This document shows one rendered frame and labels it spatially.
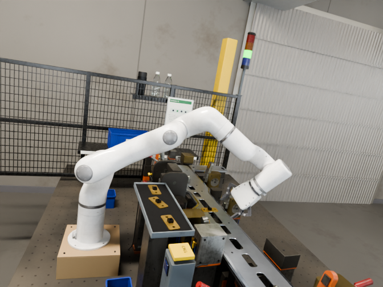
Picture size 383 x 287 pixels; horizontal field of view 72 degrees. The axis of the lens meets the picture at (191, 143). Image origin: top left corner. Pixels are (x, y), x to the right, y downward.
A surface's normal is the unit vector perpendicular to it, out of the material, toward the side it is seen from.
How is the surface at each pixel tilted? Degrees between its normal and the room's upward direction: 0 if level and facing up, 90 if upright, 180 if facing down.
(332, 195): 90
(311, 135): 90
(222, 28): 90
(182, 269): 90
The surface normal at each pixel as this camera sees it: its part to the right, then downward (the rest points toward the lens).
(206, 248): 0.34, 0.28
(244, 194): -0.57, -0.19
